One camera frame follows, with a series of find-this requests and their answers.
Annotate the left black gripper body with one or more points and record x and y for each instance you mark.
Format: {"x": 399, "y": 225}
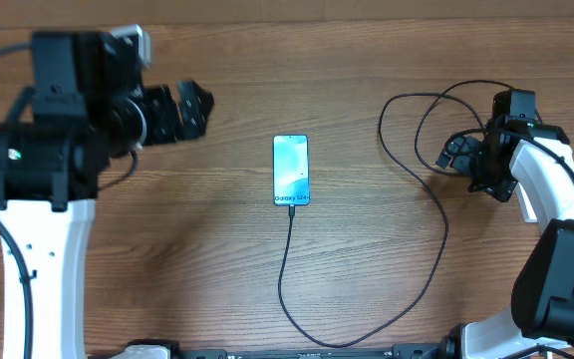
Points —
{"x": 162, "y": 124}

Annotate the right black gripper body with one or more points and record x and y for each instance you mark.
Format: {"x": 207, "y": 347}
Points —
{"x": 492, "y": 178}

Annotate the white power strip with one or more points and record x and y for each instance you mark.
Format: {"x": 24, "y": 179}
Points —
{"x": 526, "y": 209}

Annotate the Samsung Galaxy smartphone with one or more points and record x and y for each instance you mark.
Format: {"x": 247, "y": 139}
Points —
{"x": 291, "y": 180}

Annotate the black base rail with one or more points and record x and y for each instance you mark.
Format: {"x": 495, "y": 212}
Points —
{"x": 171, "y": 349}

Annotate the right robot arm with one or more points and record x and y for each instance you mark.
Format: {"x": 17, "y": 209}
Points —
{"x": 518, "y": 154}

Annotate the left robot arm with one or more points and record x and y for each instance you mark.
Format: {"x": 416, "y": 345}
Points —
{"x": 87, "y": 105}

